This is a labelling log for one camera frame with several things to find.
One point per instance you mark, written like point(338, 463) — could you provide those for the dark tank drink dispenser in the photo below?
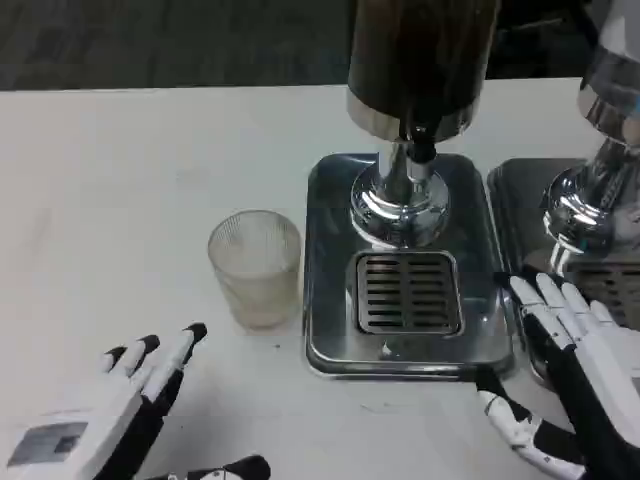
point(415, 60)

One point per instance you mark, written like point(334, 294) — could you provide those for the steel drip tray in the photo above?
point(327, 310)
point(520, 210)

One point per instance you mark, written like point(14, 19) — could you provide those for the clear tank drink dispenser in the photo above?
point(600, 115)

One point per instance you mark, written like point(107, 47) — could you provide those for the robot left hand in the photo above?
point(115, 400)

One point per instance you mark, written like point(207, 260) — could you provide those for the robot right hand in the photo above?
point(600, 370)

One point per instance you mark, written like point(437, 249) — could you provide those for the clear ribbed glass cup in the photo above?
point(255, 280)

